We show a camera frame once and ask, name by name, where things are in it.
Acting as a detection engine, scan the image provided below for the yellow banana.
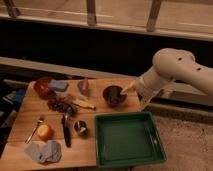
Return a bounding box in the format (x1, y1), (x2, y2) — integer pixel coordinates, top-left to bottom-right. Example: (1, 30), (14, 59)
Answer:
(68, 96), (96, 110)

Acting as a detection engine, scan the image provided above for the black handled knife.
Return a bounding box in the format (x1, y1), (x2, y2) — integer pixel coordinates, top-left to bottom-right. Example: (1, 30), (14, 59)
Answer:
(61, 114), (71, 148)

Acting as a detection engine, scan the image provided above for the grey cloth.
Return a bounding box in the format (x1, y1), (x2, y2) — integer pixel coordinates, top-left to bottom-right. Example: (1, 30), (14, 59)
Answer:
(25, 140), (62, 164)

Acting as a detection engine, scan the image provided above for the red bowl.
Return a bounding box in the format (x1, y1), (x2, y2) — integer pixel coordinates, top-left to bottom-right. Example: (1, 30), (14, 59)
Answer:
(33, 77), (55, 100)

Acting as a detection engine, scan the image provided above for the dark grape bunch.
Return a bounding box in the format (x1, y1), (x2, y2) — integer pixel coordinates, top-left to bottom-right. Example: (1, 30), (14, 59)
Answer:
(47, 99), (77, 115)

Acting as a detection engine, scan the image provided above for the wooden board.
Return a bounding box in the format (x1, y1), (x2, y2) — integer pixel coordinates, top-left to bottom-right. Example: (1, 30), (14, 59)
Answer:
(0, 78), (139, 171)

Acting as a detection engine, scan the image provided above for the small metal cup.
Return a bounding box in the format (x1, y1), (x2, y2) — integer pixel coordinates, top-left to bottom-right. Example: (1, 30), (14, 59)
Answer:
(74, 120), (87, 136)

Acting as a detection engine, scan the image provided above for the blue sponge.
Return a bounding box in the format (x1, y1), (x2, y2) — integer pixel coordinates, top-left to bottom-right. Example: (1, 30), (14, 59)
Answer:
(49, 80), (68, 92)

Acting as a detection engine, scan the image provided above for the green plastic tray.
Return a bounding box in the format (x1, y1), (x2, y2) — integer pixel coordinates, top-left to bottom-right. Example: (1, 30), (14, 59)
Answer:
(95, 112), (166, 168)

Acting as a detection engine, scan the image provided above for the dark brown bowl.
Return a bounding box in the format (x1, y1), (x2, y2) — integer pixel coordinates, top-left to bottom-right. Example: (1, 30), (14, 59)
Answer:
(102, 85), (126, 107)

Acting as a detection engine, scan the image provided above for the metal fork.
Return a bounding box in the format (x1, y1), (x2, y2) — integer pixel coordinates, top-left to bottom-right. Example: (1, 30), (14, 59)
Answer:
(25, 116), (44, 144)

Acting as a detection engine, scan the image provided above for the orange apple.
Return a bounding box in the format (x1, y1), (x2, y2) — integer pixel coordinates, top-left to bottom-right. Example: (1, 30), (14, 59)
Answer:
(37, 124), (54, 141)

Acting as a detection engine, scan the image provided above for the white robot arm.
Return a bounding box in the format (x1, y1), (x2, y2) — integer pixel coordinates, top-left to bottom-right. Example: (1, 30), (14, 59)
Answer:
(121, 48), (213, 108)

